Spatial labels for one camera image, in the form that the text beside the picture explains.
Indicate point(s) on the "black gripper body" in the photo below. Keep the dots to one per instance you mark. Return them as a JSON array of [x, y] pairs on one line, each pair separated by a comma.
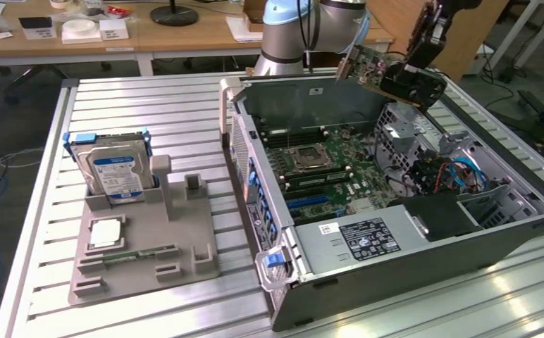
[[462, 5]]

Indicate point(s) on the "green graphics card with fan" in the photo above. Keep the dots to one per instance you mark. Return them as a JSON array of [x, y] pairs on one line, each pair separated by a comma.
[[368, 67]]

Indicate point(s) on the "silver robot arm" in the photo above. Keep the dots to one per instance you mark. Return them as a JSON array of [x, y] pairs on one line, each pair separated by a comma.
[[290, 35]]

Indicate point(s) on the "wooden cabinet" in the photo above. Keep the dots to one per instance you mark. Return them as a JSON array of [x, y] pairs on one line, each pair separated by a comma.
[[478, 42]]

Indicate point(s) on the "metal disk bay cage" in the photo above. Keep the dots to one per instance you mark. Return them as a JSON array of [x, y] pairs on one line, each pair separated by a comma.
[[404, 134]]

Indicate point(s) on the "green motherboard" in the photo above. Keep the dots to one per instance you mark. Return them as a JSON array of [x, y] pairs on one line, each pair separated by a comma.
[[357, 165]]

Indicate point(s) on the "brown cardboard box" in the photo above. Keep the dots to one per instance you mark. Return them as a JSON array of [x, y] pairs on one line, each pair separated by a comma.
[[253, 12]]

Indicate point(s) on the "white paper stack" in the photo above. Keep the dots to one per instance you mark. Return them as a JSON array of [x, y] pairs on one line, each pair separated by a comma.
[[243, 30]]

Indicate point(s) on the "metal CPU socket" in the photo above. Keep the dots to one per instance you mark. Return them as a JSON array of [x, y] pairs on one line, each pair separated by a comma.
[[310, 160]]

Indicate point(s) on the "installed black RAM stick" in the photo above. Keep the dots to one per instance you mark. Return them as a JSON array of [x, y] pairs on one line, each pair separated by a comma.
[[318, 177]]

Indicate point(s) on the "wooden desk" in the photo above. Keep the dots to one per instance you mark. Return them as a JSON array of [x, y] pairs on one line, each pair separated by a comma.
[[178, 38]]

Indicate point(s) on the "black round lamp base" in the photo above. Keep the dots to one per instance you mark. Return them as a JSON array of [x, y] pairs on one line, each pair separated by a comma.
[[174, 15]]

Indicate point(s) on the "grey power supply unit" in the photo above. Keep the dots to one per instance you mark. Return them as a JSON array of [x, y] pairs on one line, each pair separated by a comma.
[[318, 253]]

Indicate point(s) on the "red packet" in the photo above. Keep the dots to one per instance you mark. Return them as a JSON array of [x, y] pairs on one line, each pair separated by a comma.
[[118, 11]]

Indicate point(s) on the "dark grey open PC case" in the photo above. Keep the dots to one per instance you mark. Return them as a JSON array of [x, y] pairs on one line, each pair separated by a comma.
[[394, 281]]

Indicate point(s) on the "white cube box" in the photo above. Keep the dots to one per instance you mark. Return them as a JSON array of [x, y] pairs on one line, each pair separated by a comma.
[[112, 30]]

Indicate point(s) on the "blue case latch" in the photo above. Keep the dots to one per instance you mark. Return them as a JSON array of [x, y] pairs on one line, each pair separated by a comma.
[[273, 263]]

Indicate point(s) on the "flat white box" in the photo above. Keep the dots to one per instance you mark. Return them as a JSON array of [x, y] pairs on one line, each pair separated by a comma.
[[82, 38]]

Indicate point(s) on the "hard disk in blue carrier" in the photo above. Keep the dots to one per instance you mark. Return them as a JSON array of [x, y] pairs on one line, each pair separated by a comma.
[[114, 169]]

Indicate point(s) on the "white box with black top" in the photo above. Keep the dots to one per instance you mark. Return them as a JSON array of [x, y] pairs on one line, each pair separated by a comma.
[[36, 27]]

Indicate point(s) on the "green RAM stick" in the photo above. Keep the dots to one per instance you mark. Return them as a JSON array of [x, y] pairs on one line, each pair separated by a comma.
[[133, 255]]

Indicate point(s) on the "silver CPU chip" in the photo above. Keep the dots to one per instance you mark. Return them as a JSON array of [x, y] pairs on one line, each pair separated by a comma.
[[106, 234]]

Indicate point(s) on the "black office chair base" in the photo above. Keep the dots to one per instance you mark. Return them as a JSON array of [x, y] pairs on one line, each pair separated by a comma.
[[23, 81]]

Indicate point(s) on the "grey printed parts rack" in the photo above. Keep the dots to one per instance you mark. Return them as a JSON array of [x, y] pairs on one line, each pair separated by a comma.
[[150, 278]]

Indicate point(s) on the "white desk frame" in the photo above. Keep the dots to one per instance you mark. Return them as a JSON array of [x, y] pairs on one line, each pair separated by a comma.
[[534, 21]]

